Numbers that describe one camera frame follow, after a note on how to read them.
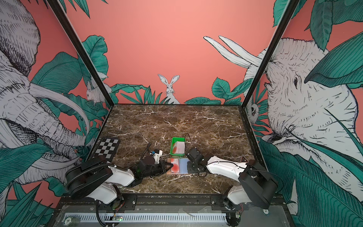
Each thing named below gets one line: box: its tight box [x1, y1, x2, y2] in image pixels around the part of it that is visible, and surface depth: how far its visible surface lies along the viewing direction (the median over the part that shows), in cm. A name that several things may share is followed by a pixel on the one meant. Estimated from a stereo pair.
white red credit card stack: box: [172, 140, 186, 155], surface depth 93 cm
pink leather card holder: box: [166, 157, 190, 175], surface depth 88 cm
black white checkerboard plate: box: [91, 137, 121, 163], surface depth 93 cm
